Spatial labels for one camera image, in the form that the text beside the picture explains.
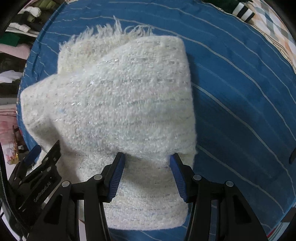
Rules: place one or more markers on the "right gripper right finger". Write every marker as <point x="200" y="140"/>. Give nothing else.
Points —
<point x="235" y="217"/>

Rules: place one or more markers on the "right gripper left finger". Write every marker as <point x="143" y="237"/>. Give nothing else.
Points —
<point x="59" y="219"/>

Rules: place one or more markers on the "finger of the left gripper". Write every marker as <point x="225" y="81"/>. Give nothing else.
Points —
<point x="32" y="156"/>

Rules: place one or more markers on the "white fuzzy knit sweater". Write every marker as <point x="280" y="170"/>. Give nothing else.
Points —
<point x="120" y="90"/>

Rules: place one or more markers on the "pink floral cloth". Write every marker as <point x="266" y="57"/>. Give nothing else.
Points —
<point x="11" y="137"/>

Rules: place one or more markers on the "blue striped plaid bedspread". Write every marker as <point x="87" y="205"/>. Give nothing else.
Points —
<point x="243" y="96"/>

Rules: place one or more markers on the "green folded garment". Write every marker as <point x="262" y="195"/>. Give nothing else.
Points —
<point x="234" y="7"/>

